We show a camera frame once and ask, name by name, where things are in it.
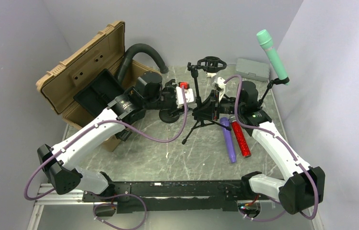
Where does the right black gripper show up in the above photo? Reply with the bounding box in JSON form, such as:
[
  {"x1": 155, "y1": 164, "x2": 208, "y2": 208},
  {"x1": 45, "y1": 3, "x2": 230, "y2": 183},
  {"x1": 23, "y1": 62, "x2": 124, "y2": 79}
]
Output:
[{"x1": 192, "y1": 90, "x2": 244, "y2": 121}]

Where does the black round base mic stand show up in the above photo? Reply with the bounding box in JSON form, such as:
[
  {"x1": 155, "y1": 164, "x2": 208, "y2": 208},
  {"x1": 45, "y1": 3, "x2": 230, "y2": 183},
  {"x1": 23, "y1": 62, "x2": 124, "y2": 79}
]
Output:
[{"x1": 159, "y1": 79, "x2": 179, "y2": 124}]

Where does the purple microphone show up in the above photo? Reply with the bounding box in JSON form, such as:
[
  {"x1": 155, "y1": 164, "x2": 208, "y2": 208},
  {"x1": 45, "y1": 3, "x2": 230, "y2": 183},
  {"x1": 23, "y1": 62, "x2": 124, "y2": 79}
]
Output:
[{"x1": 220, "y1": 117, "x2": 237, "y2": 163}]

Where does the black tripod stand shock mount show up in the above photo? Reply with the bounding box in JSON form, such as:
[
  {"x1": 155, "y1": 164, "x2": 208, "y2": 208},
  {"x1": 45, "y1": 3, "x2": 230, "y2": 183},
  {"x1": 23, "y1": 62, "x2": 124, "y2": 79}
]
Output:
[{"x1": 182, "y1": 56, "x2": 231, "y2": 145}]

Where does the red glitter microphone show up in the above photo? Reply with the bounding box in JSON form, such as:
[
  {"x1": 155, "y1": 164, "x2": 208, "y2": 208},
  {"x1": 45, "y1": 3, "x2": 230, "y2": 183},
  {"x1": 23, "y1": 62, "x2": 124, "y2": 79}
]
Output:
[{"x1": 229, "y1": 115, "x2": 251, "y2": 158}]

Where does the black tripod stand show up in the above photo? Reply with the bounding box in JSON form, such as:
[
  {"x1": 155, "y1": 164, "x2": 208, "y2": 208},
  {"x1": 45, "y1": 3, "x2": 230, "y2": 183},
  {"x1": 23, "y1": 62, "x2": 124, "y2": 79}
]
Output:
[{"x1": 258, "y1": 77, "x2": 290, "y2": 106}]

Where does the mint green microphone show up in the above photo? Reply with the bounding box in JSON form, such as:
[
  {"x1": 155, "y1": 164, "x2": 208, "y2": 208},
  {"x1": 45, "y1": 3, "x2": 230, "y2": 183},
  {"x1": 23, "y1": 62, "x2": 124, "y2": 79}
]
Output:
[{"x1": 256, "y1": 29, "x2": 290, "y2": 85}]

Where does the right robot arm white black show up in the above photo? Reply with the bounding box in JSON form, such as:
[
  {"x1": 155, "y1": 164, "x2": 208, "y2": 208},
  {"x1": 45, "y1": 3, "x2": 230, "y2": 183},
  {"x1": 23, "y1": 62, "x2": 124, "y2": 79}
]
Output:
[{"x1": 192, "y1": 81, "x2": 325, "y2": 219}]

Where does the white pvc elbow fitting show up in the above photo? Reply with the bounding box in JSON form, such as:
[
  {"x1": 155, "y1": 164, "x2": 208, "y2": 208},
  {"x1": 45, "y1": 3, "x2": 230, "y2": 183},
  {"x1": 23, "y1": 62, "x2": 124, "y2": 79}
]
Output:
[{"x1": 206, "y1": 73, "x2": 217, "y2": 78}]

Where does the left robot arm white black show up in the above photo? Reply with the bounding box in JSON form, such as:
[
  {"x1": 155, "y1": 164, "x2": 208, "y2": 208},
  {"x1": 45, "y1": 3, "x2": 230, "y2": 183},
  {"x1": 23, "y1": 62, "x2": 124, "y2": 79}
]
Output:
[{"x1": 37, "y1": 71, "x2": 195, "y2": 201}]

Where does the grey plastic case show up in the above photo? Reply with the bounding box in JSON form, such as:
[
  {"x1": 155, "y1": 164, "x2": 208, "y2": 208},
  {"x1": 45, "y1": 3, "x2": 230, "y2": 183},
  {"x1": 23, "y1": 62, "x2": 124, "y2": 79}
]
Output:
[{"x1": 235, "y1": 58, "x2": 270, "y2": 82}]

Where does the black tray in case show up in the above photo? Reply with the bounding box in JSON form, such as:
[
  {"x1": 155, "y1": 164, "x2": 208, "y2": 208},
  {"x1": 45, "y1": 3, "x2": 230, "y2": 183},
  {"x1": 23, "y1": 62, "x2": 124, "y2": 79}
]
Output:
[{"x1": 73, "y1": 69, "x2": 125, "y2": 117}]

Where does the tan plastic tool case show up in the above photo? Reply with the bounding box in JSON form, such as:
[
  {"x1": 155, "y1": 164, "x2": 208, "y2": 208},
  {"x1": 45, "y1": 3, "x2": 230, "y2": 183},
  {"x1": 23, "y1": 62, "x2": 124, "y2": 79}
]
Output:
[{"x1": 35, "y1": 21, "x2": 163, "y2": 153}]

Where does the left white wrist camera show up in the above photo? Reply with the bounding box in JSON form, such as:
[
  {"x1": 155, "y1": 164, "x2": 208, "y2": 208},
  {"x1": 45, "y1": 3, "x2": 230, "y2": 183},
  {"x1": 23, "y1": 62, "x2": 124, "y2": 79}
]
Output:
[{"x1": 175, "y1": 82, "x2": 196, "y2": 108}]

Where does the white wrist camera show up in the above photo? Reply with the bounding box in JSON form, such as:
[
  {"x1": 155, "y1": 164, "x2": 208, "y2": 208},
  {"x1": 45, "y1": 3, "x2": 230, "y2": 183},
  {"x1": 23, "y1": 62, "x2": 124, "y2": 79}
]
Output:
[
  {"x1": 213, "y1": 76, "x2": 226, "y2": 97},
  {"x1": 175, "y1": 82, "x2": 196, "y2": 108}
]

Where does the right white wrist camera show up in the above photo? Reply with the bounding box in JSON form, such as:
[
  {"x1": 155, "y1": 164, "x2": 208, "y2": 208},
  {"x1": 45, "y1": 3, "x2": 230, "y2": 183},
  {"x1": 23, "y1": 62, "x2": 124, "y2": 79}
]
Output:
[{"x1": 213, "y1": 76, "x2": 226, "y2": 97}]

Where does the black corrugated hose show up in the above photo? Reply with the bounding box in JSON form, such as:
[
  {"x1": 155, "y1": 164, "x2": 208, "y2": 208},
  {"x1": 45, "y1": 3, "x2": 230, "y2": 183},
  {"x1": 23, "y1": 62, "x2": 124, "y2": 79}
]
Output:
[{"x1": 116, "y1": 43, "x2": 169, "y2": 85}]

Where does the purple loop cable base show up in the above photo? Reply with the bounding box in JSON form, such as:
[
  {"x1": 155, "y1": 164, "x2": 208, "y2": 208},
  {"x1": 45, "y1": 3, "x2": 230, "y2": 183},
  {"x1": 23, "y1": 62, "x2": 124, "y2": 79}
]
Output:
[{"x1": 93, "y1": 193, "x2": 148, "y2": 230}]

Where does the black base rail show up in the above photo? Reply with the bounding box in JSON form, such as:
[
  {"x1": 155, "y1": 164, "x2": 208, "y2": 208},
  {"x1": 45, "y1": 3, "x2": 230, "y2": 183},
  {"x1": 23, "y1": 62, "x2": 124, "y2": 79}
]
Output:
[{"x1": 82, "y1": 180, "x2": 266, "y2": 217}]

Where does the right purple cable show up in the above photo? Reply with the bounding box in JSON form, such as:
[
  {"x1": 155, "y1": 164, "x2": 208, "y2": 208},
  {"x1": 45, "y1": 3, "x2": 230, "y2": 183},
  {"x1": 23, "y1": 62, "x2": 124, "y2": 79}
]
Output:
[{"x1": 223, "y1": 74, "x2": 320, "y2": 222}]

